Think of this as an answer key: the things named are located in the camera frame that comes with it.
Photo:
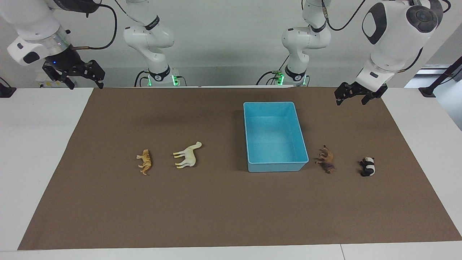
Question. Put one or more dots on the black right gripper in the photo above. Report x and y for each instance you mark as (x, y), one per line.
(66, 61)

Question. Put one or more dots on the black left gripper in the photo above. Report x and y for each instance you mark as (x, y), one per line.
(355, 90)

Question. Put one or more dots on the black and white panda toy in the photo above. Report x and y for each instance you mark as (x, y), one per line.
(369, 168)

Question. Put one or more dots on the orange tiger toy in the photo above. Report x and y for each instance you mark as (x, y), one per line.
(145, 160)

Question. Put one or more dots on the cream llama toy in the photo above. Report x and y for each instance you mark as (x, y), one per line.
(189, 155)

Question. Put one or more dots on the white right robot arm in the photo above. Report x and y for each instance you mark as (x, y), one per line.
(151, 39)

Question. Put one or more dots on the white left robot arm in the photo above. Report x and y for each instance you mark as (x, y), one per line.
(393, 43)

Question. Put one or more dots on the light blue storage box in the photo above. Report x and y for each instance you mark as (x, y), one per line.
(274, 137)

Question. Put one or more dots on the black clamp stand with pole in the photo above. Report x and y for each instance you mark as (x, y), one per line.
(428, 91)

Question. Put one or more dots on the black table clamp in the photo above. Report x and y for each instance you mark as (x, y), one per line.
(6, 92)

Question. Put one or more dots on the brown table mat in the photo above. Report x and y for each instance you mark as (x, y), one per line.
(180, 209)

